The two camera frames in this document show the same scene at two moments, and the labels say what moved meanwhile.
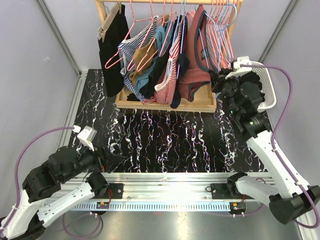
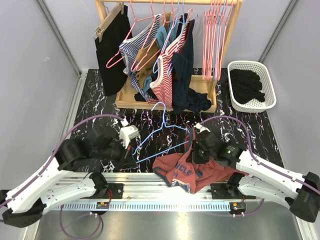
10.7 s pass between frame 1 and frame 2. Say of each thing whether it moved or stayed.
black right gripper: moved
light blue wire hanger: moved
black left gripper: moved
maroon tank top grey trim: moved
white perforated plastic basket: stayed
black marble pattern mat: stayed
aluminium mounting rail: stayed
